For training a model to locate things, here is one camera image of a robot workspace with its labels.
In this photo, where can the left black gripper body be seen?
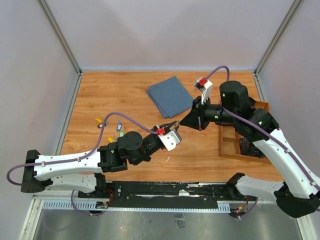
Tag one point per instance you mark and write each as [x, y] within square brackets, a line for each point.
[152, 142]

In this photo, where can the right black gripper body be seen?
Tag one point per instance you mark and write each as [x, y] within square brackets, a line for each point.
[206, 112]

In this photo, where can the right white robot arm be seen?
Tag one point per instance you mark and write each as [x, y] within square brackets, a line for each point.
[298, 194]

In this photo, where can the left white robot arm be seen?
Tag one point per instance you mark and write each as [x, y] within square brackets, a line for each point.
[84, 171]

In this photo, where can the folded blue cloth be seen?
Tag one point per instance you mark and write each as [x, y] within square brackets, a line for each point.
[170, 97]

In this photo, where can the light blue key tag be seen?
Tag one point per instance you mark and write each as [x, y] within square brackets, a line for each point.
[119, 127]

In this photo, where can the wooden compartment tray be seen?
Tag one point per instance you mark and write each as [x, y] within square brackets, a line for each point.
[228, 146]

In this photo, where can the yellow key tag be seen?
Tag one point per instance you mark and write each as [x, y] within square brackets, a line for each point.
[111, 139]

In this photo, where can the dark rolled tie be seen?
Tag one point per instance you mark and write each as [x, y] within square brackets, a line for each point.
[248, 149]

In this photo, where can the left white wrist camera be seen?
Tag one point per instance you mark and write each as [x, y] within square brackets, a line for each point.
[171, 139]

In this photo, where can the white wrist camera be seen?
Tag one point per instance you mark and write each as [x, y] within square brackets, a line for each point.
[205, 87]
[171, 139]

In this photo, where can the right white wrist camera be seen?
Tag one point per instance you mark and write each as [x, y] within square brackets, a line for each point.
[205, 87]

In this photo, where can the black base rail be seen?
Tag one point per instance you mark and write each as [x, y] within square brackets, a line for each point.
[167, 196]

